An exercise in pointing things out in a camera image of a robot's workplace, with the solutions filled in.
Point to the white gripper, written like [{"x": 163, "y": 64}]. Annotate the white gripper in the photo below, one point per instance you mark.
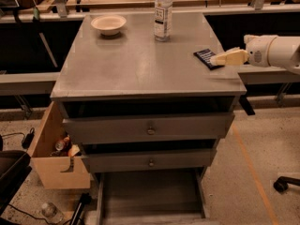
[{"x": 260, "y": 54}]

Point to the dark blue rxbar wrapper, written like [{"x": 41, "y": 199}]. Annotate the dark blue rxbar wrapper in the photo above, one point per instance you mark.
[{"x": 205, "y": 56}]

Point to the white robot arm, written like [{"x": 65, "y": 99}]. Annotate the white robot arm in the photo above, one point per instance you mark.
[{"x": 284, "y": 53}]

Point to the top grey drawer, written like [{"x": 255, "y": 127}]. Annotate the top grey drawer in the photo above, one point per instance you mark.
[{"x": 149, "y": 128}]

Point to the grey metal drawer cabinet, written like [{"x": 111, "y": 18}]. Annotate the grey metal drawer cabinet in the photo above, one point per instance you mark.
[{"x": 133, "y": 74}]

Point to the middle grey drawer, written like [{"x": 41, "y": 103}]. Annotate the middle grey drawer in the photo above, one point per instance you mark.
[{"x": 145, "y": 161}]

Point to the bottom grey open drawer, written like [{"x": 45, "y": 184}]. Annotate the bottom grey open drawer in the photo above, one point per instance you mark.
[{"x": 161, "y": 197}]

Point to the clear plastic water bottle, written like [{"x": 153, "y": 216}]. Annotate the clear plastic water bottle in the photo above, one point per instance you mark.
[{"x": 163, "y": 19}]

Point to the white ceramic bowl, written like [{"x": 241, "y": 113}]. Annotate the white ceramic bowl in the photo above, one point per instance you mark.
[{"x": 109, "y": 25}]

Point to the black chair caster base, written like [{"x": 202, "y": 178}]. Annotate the black chair caster base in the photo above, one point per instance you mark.
[{"x": 282, "y": 183}]

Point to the bottle inside cardboard box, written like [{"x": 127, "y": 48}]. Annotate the bottle inside cardboard box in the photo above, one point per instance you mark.
[{"x": 62, "y": 144}]

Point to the cardboard box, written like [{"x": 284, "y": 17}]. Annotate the cardboard box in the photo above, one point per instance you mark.
[{"x": 55, "y": 172}]

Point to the black power adapter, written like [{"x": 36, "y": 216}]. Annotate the black power adapter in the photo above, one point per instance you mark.
[{"x": 28, "y": 139}]

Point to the black tool on floor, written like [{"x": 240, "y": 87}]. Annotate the black tool on floor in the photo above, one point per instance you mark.
[{"x": 83, "y": 201}]

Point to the plastic bottle on floor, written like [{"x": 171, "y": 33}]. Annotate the plastic bottle on floor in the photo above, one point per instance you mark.
[{"x": 51, "y": 213}]

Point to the black office chair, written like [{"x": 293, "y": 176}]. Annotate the black office chair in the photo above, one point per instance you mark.
[{"x": 14, "y": 168}]

